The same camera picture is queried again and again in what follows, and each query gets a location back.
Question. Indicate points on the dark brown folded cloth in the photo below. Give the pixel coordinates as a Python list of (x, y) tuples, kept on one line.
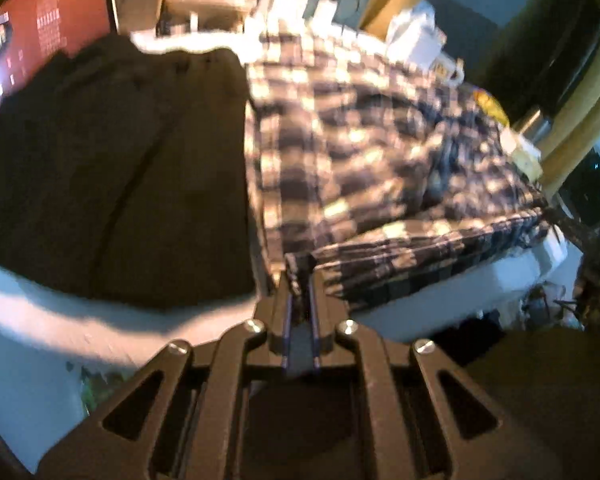
[(105, 160)]

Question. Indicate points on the curved thick tube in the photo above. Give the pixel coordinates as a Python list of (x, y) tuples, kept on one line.
[(587, 110)]

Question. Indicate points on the silver metal can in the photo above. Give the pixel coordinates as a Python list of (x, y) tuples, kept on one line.
[(530, 122)]

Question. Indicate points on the crumpled white bag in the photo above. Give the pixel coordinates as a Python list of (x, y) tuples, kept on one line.
[(415, 35)]

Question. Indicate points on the yellow packet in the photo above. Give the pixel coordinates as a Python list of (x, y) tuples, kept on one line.
[(491, 106)]

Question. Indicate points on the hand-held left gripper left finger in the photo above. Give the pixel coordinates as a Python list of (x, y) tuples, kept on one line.
[(287, 327)]

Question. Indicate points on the red appliance panel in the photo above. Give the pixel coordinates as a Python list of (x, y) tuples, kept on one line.
[(55, 10)]

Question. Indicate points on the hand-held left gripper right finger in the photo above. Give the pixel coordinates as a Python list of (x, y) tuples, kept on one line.
[(314, 327)]

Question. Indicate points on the white mug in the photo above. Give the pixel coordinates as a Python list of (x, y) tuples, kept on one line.
[(447, 69)]

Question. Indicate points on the plaid flannel shirt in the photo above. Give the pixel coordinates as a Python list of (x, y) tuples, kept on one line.
[(355, 160)]

